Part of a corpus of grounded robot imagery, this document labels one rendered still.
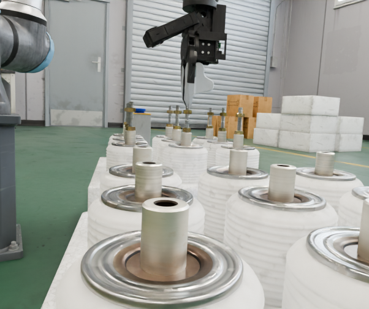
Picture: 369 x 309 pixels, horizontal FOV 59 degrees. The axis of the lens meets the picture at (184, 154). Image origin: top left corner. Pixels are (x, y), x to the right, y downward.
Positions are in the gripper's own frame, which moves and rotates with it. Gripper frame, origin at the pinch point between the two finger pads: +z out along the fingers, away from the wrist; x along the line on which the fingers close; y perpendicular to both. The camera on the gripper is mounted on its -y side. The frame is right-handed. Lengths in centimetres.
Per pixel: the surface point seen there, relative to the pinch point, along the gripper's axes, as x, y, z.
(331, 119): 226, 194, 2
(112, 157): -3.3, -14.7, 11.6
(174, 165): -3.7, -2.3, 12.9
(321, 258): -54, -3, 9
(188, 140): -1.0, 0.8, 7.9
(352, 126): 233, 224, 9
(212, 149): 8.4, 8.9, 11.0
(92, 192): -7.7, -18.1, 17.6
